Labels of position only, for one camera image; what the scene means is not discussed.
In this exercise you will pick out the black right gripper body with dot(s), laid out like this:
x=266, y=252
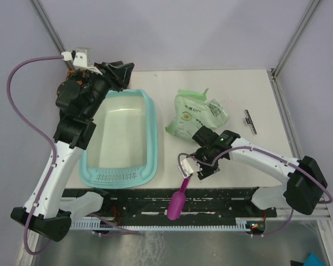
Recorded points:
x=207, y=169

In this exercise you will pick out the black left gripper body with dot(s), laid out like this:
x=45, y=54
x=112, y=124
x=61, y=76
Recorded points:
x=112, y=81

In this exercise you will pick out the magenta plastic litter scoop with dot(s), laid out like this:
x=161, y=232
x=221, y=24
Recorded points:
x=177, y=201

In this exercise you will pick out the green cat litter bag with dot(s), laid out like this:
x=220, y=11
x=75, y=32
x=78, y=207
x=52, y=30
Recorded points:
x=192, y=111

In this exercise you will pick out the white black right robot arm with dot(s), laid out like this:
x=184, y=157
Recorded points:
x=302, y=183

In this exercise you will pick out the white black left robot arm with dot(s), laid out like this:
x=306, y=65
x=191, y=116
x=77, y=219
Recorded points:
x=78, y=98

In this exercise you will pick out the teal plastic litter box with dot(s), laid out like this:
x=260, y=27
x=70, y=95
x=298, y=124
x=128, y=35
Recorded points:
x=123, y=151

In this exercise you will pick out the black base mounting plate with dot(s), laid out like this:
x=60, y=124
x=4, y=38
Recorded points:
x=203, y=207

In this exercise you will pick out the orange compartment tray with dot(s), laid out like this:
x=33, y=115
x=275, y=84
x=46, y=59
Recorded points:
x=73, y=74

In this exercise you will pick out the white plastic clip tool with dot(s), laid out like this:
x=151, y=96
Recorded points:
x=248, y=121

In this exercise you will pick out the blue object bottom corner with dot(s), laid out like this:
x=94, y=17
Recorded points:
x=313, y=260

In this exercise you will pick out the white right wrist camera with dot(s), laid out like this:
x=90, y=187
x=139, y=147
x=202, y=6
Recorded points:
x=188, y=166

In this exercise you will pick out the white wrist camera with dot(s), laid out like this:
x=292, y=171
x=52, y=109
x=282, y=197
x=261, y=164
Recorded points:
x=188, y=166
x=81, y=59

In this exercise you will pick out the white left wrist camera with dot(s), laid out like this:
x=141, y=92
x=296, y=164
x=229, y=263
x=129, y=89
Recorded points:
x=81, y=59

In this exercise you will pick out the white slotted cable duct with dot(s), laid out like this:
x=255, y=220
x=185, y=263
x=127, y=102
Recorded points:
x=96, y=224

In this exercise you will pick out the aluminium frame rail left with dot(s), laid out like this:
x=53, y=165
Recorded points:
x=46, y=22

